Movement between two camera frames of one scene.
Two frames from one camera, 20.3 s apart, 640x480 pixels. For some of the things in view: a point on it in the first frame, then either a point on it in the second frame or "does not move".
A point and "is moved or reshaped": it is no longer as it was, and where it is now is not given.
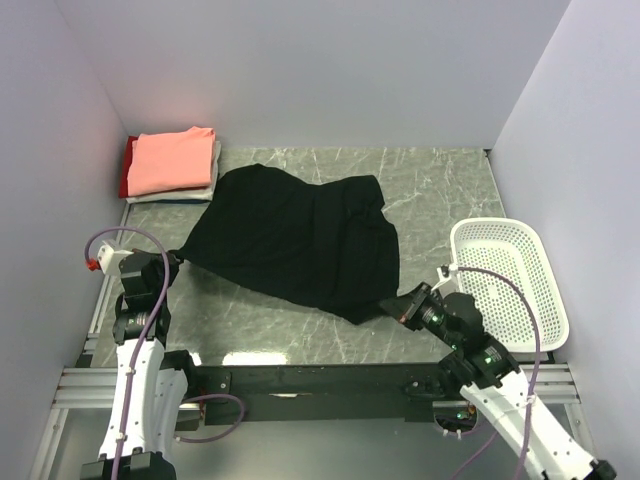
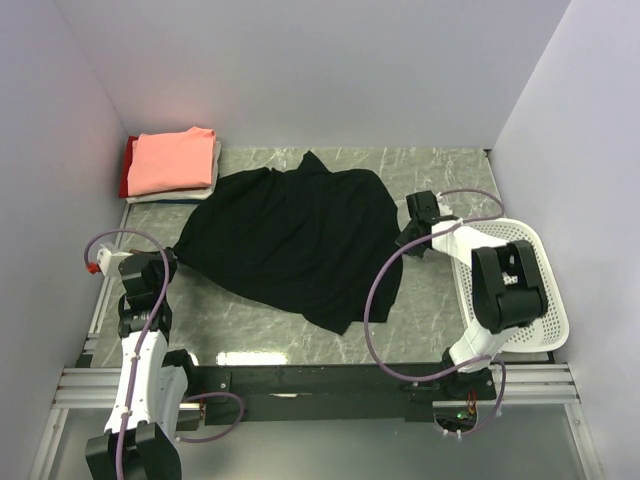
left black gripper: x=172 y=267 does not move
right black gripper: x=406 y=306 -> x=404 y=236
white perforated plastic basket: x=511 y=247 does not move
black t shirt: x=332 y=244 is moved or reshaped
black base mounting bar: x=327 y=394 does not move
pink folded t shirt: x=163 y=162 does not move
